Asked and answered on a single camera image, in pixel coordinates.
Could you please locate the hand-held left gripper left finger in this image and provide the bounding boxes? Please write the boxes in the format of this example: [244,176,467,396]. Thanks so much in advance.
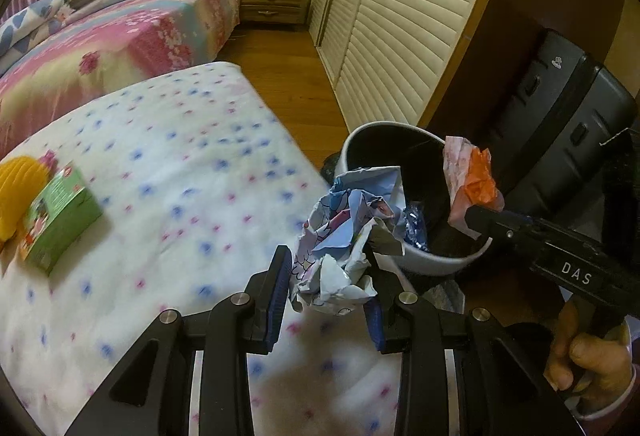
[65,245,293,436]

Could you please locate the printed paper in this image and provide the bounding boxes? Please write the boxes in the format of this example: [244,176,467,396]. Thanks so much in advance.
[290,166,406,317]

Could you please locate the yellow ridged plastic shell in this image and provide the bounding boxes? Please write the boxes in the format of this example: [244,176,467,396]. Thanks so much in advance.
[0,157,53,244]

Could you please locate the green cardboard box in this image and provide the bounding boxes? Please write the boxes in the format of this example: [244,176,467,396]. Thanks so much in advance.
[20,166,103,275]

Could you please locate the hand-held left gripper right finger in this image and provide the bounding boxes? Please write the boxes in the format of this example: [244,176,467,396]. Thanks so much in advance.
[364,236,586,436]

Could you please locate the louvered sliding wardrobe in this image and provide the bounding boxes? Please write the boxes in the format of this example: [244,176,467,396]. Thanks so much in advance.
[307,0,506,127]

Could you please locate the blue wrapper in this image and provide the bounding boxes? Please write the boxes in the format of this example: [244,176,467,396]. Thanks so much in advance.
[404,202,430,251]

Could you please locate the pink orange wrapper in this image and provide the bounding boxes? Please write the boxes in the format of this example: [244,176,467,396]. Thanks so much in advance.
[442,136,505,239]

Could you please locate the heart-patterned pillows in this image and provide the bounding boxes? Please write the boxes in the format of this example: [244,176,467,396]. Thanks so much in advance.
[0,0,66,71]

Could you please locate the dark hard suitcase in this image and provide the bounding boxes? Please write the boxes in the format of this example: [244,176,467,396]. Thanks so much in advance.
[492,30,638,217]

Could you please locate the person's right hand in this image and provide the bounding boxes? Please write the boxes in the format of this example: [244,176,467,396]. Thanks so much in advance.
[544,302,637,393]

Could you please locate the bed with pink floral sheet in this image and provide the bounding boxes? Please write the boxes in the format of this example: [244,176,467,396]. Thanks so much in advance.
[0,0,242,157]

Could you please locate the white trash bin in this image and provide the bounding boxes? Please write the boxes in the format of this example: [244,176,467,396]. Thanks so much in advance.
[337,122,493,277]

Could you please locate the wooden nightstand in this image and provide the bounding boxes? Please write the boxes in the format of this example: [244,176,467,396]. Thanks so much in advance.
[239,0,306,25]

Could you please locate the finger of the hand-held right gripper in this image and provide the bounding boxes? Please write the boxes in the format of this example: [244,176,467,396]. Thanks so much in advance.
[462,205,540,243]

